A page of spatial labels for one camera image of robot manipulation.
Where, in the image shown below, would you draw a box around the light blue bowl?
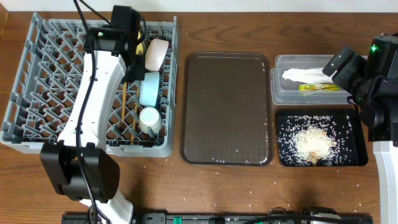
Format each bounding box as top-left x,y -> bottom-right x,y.
139,72 -> 160,107

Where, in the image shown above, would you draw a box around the clear plastic bin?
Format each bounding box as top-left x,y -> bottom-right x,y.
271,55 -> 350,105

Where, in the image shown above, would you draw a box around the pink white bowl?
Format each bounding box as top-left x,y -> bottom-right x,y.
145,39 -> 169,72

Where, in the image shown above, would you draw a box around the yellow plate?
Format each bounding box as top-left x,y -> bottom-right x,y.
136,31 -> 146,55

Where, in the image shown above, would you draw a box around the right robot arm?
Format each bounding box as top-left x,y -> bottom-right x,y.
322,34 -> 397,223

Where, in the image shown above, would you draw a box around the white napkin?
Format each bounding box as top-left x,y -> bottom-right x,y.
282,68 -> 333,84

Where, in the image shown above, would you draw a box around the green snack wrapper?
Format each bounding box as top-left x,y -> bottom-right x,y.
298,83 -> 340,91

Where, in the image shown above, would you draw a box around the wooden chopstick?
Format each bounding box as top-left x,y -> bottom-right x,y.
121,82 -> 127,124
131,87 -> 139,145

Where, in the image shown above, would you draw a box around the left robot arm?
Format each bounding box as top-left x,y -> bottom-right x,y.
40,6 -> 145,223

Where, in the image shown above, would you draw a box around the black waste tray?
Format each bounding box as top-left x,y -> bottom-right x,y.
275,109 -> 368,166

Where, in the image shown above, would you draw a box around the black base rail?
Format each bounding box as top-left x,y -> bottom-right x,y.
61,207 -> 374,224

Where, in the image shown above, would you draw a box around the white cup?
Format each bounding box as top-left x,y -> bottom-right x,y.
139,106 -> 162,134

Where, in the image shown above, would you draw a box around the grey dishwasher rack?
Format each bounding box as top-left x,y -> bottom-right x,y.
1,14 -> 180,157

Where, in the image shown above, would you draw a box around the rice and food scraps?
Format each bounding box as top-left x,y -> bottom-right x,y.
277,115 -> 359,167

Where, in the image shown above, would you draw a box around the dark brown serving tray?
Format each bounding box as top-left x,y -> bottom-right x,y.
180,52 -> 274,167

